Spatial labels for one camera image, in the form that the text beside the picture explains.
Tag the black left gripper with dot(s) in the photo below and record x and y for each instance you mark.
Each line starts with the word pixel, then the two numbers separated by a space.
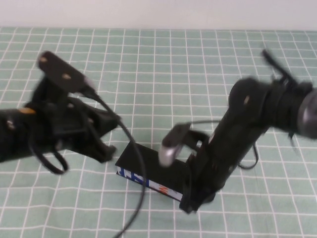
pixel 62 124

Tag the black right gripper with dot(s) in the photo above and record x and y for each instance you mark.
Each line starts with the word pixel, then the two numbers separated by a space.
pixel 208 168

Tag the black glasses case box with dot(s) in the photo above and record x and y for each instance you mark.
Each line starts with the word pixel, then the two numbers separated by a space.
pixel 128 158

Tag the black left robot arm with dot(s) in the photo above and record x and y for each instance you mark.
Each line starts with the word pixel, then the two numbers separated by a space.
pixel 12 134

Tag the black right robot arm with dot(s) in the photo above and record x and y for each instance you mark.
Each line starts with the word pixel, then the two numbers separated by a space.
pixel 247 111

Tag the green white checkered tablecloth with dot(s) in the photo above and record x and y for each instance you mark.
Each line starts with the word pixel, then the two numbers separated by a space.
pixel 161 74

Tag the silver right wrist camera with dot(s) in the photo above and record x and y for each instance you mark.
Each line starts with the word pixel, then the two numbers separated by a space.
pixel 168 153

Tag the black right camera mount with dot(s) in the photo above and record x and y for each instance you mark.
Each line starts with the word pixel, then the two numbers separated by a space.
pixel 178 134

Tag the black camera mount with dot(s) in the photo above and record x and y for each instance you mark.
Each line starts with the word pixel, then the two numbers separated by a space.
pixel 178 134
pixel 62 72

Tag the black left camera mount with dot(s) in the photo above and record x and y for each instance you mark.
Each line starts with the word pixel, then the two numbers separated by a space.
pixel 62 72

